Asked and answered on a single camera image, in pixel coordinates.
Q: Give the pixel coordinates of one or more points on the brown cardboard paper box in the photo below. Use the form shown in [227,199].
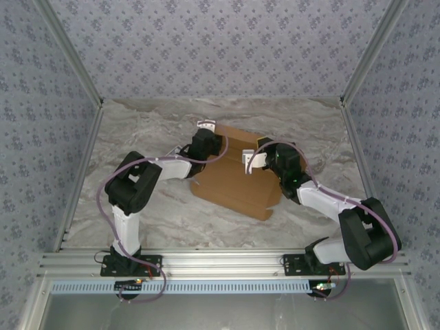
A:
[233,189]

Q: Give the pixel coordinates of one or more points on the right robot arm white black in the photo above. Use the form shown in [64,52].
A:
[364,240]

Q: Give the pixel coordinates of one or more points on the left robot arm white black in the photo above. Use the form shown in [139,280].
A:
[127,227]

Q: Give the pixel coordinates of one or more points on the small black controller board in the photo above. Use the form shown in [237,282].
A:
[127,286]
[318,291]

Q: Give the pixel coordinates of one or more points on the grey metal panel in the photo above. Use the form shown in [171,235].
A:
[223,313]

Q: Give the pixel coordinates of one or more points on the aluminium table side rail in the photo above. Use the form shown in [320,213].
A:
[82,172]
[356,144]

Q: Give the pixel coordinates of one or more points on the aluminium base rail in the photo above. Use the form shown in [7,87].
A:
[223,264]

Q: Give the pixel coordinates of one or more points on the aluminium frame post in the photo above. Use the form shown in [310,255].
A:
[385,27]
[59,27]

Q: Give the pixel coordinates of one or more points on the aluminium lower frame bar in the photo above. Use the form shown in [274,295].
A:
[36,309]
[409,309]

